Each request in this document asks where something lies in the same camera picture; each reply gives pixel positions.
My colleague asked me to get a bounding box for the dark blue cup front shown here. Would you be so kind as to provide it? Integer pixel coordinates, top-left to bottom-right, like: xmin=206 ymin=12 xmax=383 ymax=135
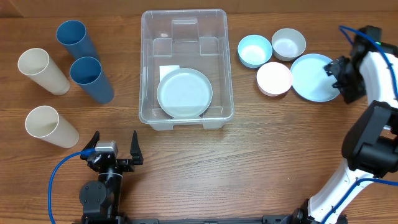
xmin=70 ymin=57 xmax=114 ymax=104

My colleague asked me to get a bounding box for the grey plate in bin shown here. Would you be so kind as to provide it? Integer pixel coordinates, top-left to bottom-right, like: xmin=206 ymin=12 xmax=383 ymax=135
xmin=157 ymin=68 xmax=213 ymax=118

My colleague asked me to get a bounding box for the clear plastic storage bin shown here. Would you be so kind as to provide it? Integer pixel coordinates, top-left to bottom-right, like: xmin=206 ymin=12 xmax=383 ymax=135
xmin=139 ymin=9 xmax=234 ymax=131

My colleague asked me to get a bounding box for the right blue cable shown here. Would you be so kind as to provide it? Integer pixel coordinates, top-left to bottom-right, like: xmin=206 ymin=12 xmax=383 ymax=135
xmin=320 ymin=25 xmax=398 ymax=224

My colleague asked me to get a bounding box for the cream cup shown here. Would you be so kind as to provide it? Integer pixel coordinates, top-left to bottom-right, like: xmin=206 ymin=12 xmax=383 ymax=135
xmin=25 ymin=105 xmax=80 ymax=148
xmin=17 ymin=48 xmax=70 ymax=95

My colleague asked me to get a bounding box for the blue cable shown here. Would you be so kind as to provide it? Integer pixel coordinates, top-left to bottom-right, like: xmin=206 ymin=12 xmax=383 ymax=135
xmin=47 ymin=147 xmax=96 ymax=224
xmin=320 ymin=25 xmax=398 ymax=224

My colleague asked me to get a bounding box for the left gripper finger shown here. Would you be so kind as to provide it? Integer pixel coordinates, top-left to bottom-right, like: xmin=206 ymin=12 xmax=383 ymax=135
xmin=83 ymin=131 xmax=100 ymax=151
xmin=130 ymin=130 xmax=143 ymax=159

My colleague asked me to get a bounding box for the cream cup rear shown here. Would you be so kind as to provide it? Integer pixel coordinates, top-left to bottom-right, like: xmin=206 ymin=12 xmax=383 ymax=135
xmin=17 ymin=48 xmax=70 ymax=95

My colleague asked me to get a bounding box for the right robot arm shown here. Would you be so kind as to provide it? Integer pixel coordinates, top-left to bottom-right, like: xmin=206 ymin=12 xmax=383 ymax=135
xmin=282 ymin=25 xmax=397 ymax=223

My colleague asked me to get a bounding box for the light blue bowl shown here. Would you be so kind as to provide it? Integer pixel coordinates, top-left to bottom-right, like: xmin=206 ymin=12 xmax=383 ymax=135
xmin=238 ymin=34 xmax=273 ymax=68

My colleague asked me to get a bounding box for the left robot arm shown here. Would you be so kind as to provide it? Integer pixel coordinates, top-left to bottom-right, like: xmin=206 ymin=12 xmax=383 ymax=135
xmin=79 ymin=131 xmax=144 ymax=224

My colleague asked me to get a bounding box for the white label in bin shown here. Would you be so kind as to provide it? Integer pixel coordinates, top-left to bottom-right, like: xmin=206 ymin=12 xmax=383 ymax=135
xmin=159 ymin=65 xmax=180 ymax=81

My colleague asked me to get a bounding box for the cream cup front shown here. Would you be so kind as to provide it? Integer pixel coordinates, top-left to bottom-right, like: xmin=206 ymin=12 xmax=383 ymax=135
xmin=25 ymin=105 xmax=80 ymax=148

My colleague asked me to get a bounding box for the pink bowl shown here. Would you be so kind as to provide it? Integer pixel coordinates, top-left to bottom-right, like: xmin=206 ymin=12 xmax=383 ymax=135
xmin=256 ymin=62 xmax=293 ymax=96

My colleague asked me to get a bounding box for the grey bowl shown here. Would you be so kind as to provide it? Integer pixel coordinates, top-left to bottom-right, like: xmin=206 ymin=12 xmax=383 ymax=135
xmin=271 ymin=28 xmax=307 ymax=61

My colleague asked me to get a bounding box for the left blue cable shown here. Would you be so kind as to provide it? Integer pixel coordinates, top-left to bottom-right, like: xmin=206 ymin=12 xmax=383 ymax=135
xmin=47 ymin=147 xmax=96 ymax=224

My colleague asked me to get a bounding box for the dark blue cup rear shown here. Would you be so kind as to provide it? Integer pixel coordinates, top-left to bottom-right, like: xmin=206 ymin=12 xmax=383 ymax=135
xmin=56 ymin=20 xmax=100 ymax=60

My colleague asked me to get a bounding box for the dark blue cup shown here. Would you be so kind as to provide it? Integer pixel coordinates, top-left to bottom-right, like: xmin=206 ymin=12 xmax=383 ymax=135
xmin=70 ymin=57 xmax=114 ymax=104
xmin=56 ymin=20 xmax=100 ymax=60

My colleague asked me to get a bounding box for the light blue plate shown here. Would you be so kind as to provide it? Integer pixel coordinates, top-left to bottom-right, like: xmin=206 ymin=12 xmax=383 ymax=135
xmin=290 ymin=54 xmax=340 ymax=103

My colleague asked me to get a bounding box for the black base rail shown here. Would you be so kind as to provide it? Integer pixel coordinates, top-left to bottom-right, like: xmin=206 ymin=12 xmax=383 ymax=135
xmin=130 ymin=215 xmax=292 ymax=224

